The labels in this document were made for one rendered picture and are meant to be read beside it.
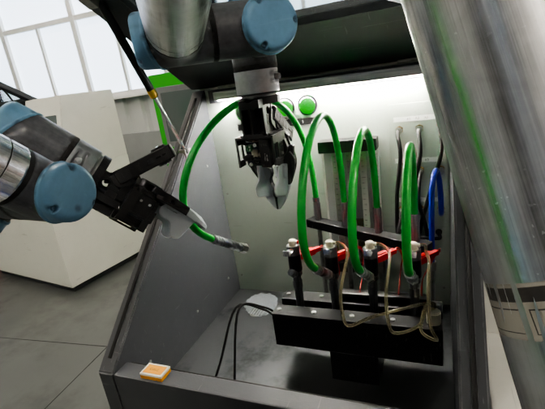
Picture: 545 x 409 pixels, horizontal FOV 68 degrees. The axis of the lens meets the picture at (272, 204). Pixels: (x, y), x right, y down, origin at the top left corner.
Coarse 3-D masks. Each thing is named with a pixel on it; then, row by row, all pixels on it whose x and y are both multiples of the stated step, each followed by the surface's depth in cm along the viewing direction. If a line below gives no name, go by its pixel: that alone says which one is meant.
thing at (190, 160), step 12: (228, 108) 77; (288, 108) 89; (216, 120) 76; (204, 132) 74; (300, 132) 93; (192, 156) 73; (312, 168) 98; (180, 180) 72; (312, 180) 99; (180, 192) 72; (312, 192) 101; (192, 228) 75
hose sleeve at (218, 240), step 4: (216, 236) 79; (220, 236) 80; (216, 240) 79; (220, 240) 79; (224, 240) 80; (228, 240) 81; (232, 240) 82; (216, 244) 79; (220, 244) 80; (224, 244) 80; (228, 244) 81; (232, 244) 82; (236, 244) 82; (240, 244) 84; (232, 248) 82; (236, 248) 83; (240, 248) 83
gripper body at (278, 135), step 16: (272, 96) 67; (240, 112) 67; (256, 112) 68; (256, 128) 68; (272, 128) 72; (240, 144) 70; (256, 144) 68; (272, 144) 66; (288, 144) 73; (240, 160) 70; (256, 160) 69; (272, 160) 69
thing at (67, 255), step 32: (0, 96) 348; (64, 96) 314; (96, 96) 337; (64, 128) 315; (96, 128) 339; (128, 160) 368; (32, 224) 325; (64, 224) 318; (96, 224) 342; (0, 256) 376; (32, 256) 343; (64, 256) 319; (96, 256) 344; (128, 256) 373; (64, 288) 342
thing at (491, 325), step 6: (486, 294) 71; (486, 300) 71; (486, 306) 71; (486, 312) 71; (492, 312) 71; (486, 318) 71; (492, 318) 71; (486, 324) 72; (492, 324) 71; (492, 330) 71; (498, 330) 71
